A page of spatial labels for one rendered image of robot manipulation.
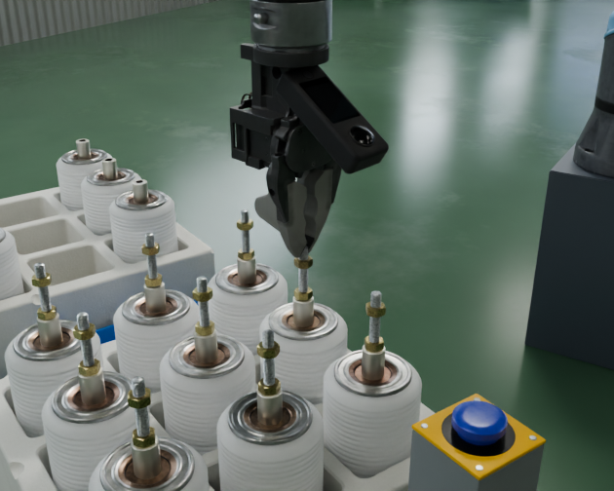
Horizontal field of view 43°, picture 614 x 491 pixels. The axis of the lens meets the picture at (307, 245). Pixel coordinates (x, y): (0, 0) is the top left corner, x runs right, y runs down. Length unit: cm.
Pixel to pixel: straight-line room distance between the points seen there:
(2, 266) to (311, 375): 47
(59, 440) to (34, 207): 76
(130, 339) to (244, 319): 13
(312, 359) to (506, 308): 65
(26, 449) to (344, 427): 31
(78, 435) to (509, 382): 70
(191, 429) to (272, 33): 38
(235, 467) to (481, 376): 60
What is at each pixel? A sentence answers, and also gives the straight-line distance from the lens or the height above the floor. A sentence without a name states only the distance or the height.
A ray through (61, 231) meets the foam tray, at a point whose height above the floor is 16.
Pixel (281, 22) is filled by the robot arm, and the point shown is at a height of 57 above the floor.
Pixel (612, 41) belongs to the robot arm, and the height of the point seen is 48.
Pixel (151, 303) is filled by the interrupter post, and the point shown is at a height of 26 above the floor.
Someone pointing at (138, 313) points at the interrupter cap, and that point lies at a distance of 88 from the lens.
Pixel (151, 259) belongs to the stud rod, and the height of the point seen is 31.
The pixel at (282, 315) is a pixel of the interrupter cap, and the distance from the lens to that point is 85.
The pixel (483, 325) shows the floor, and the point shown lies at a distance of 135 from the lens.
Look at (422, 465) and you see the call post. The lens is 62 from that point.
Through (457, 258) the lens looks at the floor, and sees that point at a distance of 157.
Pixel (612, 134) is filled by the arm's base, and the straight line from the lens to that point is 118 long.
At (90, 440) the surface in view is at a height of 24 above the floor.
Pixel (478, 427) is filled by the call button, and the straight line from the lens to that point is 59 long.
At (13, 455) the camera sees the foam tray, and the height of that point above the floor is 18.
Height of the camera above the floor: 69
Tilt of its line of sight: 26 degrees down
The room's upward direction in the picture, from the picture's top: straight up
